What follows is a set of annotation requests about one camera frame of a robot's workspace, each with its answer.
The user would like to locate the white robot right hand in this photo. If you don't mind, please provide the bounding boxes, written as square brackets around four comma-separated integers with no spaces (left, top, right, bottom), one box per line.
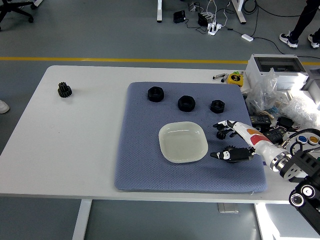
[209,119,288,166]

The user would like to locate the grey push-button control box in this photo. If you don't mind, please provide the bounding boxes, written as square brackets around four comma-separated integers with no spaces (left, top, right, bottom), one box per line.
[283,129,320,155]

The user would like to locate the small black hex nut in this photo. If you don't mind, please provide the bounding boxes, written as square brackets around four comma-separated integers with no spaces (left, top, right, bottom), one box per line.
[209,99,226,114]

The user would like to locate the grey table control box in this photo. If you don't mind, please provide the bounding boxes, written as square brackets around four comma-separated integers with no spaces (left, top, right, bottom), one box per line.
[217,202,239,214]

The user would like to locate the white plastic box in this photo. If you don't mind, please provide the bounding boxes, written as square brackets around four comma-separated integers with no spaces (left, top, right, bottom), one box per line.
[286,88,320,111]

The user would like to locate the medium black hex nut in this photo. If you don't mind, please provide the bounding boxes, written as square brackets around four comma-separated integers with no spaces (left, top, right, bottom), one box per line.
[177,95,196,113]

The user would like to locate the large black hex nut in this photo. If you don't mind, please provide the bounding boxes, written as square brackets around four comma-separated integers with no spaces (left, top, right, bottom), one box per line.
[146,86,165,103]

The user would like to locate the black charger box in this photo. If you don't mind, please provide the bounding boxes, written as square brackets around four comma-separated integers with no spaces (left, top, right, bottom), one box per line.
[197,12,209,27]

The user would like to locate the black digital panel meter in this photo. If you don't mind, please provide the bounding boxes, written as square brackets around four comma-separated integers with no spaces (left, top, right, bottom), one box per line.
[264,128,288,145]
[249,114,272,127]

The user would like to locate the black plastic part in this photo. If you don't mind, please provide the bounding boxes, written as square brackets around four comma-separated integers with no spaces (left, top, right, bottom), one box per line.
[277,116,297,130]

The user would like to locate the bubble wrap bag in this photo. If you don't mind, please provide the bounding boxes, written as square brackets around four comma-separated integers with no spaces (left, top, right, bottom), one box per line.
[283,96,320,131]

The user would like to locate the clear plastic bag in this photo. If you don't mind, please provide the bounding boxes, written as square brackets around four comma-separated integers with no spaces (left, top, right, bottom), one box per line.
[246,67,288,118]

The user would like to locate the yellow tape measure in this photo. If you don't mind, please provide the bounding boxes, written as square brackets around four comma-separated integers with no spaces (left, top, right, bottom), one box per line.
[226,71,245,87]

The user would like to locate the white table leg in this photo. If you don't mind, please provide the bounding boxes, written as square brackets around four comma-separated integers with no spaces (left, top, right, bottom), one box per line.
[254,202,276,240]
[72,199,93,240]

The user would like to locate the white square dish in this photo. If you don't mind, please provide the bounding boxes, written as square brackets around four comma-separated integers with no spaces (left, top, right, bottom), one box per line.
[158,121,209,165]

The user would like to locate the black silver marker pen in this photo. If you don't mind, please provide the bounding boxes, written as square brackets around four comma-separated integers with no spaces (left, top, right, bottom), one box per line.
[212,73,229,83]

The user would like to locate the blue-grey textured mat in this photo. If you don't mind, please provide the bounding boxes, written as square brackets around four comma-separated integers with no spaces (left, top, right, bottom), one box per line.
[114,81,268,193]

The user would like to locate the white power strip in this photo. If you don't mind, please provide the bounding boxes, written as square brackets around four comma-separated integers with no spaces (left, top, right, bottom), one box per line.
[207,22,223,36]

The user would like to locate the person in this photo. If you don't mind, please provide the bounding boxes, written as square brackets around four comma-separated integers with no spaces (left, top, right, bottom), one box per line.
[279,0,320,49]

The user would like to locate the white desk leg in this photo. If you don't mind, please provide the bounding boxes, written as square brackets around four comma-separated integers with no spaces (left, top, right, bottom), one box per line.
[231,0,248,25]
[156,0,164,23]

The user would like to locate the black power adapter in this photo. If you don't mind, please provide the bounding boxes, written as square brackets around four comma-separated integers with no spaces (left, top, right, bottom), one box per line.
[173,10,186,24]

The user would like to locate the black office chair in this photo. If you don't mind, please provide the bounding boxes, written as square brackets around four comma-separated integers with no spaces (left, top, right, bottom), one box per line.
[0,0,37,31]

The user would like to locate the grey electrical enclosure box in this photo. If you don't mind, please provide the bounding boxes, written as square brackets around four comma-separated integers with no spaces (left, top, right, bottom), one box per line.
[245,54,310,91]

